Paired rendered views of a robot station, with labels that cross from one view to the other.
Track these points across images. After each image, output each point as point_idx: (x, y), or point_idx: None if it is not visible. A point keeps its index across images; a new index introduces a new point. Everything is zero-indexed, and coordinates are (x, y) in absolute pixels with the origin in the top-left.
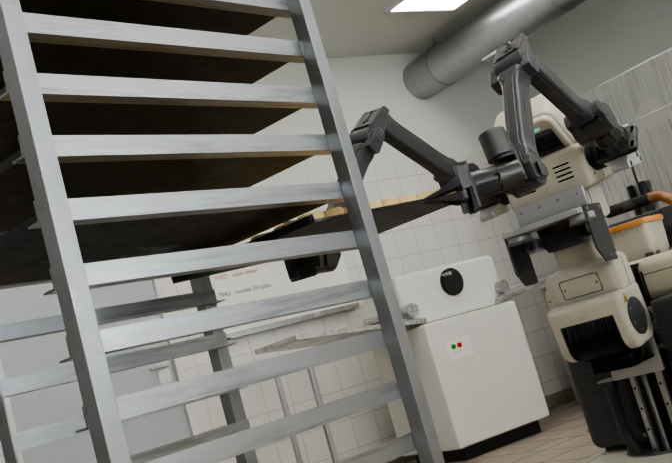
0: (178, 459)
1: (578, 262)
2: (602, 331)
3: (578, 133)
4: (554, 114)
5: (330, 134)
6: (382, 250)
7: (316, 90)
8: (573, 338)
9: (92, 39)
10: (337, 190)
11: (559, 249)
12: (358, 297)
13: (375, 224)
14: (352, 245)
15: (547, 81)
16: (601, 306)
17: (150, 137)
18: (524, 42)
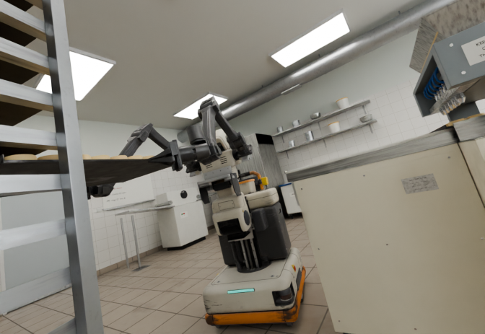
0: None
1: (226, 195)
2: (233, 223)
3: (231, 144)
4: (221, 137)
5: (55, 93)
6: (86, 192)
7: (50, 58)
8: (221, 226)
9: None
10: (50, 138)
11: (219, 190)
12: (44, 238)
13: (120, 173)
14: (54, 187)
15: (221, 119)
16: (234, 214)
17: None
18: (213, 99)
